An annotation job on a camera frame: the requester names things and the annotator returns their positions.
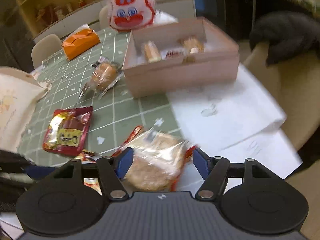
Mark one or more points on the beige chair right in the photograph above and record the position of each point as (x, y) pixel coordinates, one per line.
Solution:
(104, 17)

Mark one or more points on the pink open gift box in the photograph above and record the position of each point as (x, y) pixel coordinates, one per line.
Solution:
(194, 52)

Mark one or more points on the black jacket on chair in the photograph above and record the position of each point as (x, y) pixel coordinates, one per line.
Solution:
(288, 34)

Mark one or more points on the green checkered tablecloth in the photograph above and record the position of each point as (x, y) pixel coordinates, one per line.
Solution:
(114, 116)

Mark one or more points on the round cake clear packet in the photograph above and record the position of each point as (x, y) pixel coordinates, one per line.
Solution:
(158, 159)

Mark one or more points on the dark red snack packet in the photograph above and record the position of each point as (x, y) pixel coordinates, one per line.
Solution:
(67, 131)

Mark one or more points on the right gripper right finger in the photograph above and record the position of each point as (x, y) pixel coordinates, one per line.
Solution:
(213, 171)

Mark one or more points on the beige armchair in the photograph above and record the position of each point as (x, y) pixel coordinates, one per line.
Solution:
(295, 86)

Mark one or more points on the gold red candy packet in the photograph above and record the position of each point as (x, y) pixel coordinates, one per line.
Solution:
(89, 173)

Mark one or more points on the white cabinet with shelves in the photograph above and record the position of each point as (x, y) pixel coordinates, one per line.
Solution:
(61, 17)

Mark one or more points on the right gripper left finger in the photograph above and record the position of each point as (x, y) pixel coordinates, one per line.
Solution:
(111, 171)

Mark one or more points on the orange tissue box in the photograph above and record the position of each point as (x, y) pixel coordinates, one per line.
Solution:
(79, 41)

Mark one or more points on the long biscuit roll packet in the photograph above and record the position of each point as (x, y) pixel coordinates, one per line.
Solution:
(151, 52)

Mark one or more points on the cream cartoon tote bag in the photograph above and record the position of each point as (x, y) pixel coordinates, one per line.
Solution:
(20, 92)

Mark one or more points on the beige chair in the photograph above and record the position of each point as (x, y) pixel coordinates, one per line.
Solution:
(104, 17)
(45, 48)

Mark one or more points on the round bread clear packet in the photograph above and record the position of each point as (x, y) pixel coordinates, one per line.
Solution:
(105, 76)

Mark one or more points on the beige chair left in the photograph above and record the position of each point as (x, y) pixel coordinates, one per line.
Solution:
(45, 48)

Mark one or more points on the red rabbit plush bag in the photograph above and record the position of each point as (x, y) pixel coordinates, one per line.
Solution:
(127, 15)

